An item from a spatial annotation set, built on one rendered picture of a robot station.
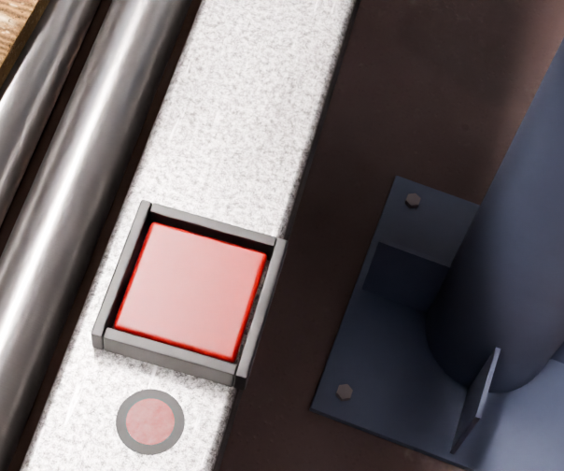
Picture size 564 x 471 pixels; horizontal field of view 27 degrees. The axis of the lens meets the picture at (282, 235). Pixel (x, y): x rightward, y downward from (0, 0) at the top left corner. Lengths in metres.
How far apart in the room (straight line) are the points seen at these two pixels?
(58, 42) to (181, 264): 0.16
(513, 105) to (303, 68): 1.19
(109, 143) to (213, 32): 0.09
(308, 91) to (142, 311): 0.16
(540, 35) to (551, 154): 0.80
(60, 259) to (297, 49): 0.18
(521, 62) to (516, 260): 0.65
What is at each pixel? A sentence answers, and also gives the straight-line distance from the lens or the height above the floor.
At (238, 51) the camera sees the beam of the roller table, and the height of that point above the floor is 0.92.
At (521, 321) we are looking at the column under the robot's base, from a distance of 1.38.
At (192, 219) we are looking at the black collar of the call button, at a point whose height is 0.93.
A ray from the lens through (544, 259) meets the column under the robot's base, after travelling 1.25.
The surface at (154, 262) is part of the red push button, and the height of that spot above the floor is 0.93.
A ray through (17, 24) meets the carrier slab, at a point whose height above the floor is 0.94.
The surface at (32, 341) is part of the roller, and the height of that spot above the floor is 0.92.
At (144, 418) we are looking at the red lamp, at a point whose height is 0.92.
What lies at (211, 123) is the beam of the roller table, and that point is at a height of 0.92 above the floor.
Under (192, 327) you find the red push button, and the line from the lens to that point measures 0.56.
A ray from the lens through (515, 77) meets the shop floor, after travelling 1.86.
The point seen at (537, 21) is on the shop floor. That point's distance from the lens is 1.93.
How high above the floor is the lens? 1.44
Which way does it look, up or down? 62 degrees down
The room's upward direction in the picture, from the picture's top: 11 degrees clockwise
